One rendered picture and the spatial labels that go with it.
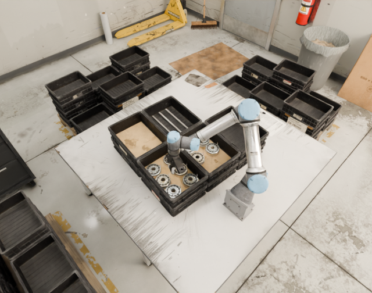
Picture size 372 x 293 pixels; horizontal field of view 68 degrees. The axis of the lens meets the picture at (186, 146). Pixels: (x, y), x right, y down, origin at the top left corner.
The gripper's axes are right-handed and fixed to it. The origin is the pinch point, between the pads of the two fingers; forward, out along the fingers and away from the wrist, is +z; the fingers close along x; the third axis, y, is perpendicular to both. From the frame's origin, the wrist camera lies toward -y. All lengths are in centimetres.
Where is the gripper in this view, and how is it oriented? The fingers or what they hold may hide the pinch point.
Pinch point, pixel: (176, 172)
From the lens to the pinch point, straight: 186.5
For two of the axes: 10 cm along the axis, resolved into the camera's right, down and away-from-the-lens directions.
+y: -5.7, -6.2, 5.3
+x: -8.2, 4.3, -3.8
